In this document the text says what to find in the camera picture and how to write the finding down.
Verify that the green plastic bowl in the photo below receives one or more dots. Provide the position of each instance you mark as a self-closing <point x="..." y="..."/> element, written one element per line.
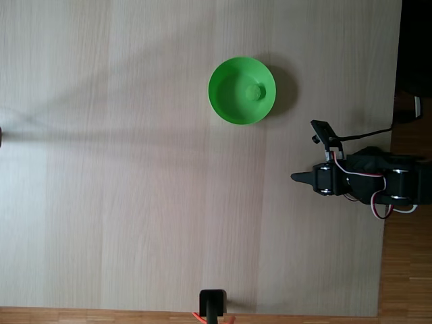
<point x="236" y="98"/>

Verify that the black camera box on bracket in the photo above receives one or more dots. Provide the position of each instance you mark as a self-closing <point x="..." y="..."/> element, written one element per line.
<point x="323" y="131"/>

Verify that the orange clamp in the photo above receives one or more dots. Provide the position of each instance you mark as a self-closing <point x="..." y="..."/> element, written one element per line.
<point x="197" y="316"/>

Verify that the black table clamp post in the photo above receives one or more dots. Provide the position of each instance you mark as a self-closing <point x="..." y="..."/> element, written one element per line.
<point x="212" y="302"/>

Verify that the green pompom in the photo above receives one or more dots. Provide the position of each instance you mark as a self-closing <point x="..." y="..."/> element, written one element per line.
<point x="254" y="92"/>

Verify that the black box with white edge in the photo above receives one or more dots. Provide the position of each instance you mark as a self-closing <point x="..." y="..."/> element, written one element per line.
<point x="406" y="109"/>

